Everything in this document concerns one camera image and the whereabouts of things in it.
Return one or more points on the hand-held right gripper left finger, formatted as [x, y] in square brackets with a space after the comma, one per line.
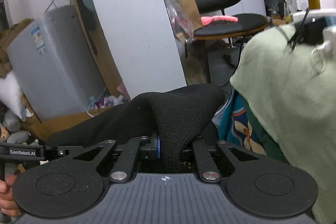
[159, 148]

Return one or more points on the white cabinet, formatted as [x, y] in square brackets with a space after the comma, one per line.
[252, 1]

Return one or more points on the small plush toy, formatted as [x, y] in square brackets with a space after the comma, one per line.
[3, 133]

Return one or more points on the person's left hand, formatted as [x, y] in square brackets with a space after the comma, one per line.
[8, 197]

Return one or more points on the pink cloth strip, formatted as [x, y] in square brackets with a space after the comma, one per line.
[220, 18]

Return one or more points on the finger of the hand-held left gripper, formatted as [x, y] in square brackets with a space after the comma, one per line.
[59, 152]

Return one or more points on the white black device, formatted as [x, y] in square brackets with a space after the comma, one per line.
[312, 29]

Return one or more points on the pale green fleece blanket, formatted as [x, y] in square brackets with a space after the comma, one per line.
[283, 108]

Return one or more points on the flat cardboard sheet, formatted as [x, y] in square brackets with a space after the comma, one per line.
[52, 127]

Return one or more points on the purple white detergent bag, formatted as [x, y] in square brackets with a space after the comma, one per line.
[107, 102]

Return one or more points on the grey plastic bag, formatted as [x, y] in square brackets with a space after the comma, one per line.
[10, 121]

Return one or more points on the black shorts teddy print trim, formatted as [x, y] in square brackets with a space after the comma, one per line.
[170, 113]

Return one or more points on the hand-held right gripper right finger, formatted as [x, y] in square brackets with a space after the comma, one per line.
[203, 161]

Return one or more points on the tall cardboard box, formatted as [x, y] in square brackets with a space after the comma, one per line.
[110, 74]

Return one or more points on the white pillow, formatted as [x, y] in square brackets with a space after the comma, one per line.
[10, 92]

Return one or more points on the pink plush toy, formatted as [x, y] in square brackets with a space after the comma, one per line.
[122, 90]

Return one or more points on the teal patterned blanket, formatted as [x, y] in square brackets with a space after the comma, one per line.
[236, 129]

